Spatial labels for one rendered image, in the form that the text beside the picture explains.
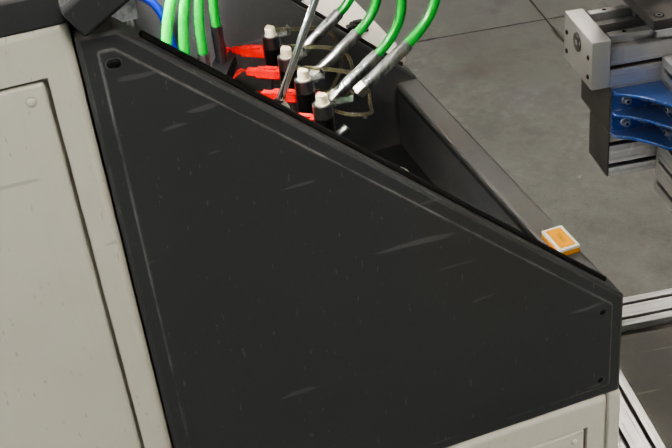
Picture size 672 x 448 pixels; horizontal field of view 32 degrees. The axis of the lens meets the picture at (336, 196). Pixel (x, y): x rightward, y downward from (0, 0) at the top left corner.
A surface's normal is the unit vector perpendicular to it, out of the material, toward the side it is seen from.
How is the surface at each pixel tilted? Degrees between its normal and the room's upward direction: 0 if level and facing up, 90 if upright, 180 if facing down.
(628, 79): 90
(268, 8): 90
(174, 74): 90
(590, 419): 90
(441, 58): 0
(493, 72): 0
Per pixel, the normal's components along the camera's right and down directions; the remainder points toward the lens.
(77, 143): 0.33, 0.49
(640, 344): -0.10, -0.83
